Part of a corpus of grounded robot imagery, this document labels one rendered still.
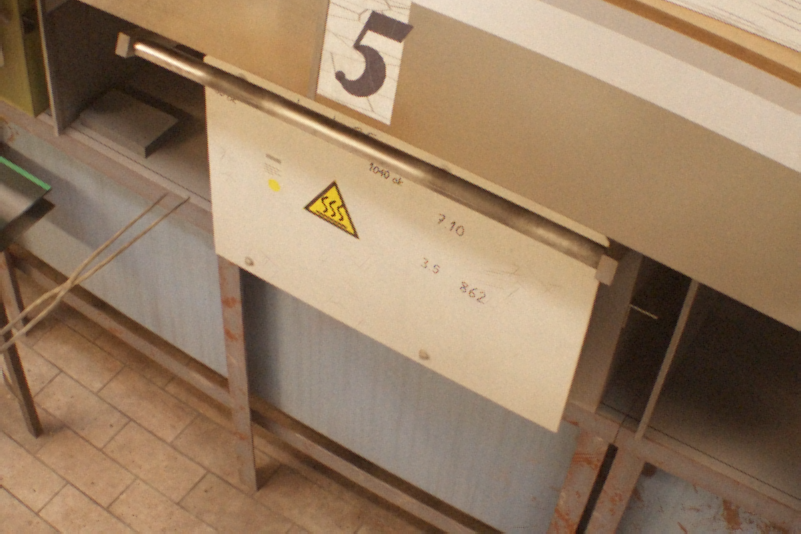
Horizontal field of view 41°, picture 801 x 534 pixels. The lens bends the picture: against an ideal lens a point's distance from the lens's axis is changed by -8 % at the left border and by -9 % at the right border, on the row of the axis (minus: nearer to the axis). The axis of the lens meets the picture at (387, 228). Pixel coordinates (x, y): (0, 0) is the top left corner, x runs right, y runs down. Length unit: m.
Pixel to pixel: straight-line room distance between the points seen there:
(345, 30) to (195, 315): 1.33
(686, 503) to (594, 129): 1.02
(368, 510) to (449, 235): 1.25
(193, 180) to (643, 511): 1.00
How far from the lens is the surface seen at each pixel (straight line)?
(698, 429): 1.78
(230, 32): 1.22
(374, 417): 2.21
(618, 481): 1.86
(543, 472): 2.04
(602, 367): 1.68
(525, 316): 1.49
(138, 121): 2.17
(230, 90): 1.39
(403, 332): 1.65
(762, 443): 1.80
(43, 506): 2.68
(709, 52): 1.00
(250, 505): 2.62
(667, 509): 1.96
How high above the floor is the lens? 2.23
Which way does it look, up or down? 44 degrees down
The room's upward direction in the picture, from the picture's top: 4 degrees clockwise
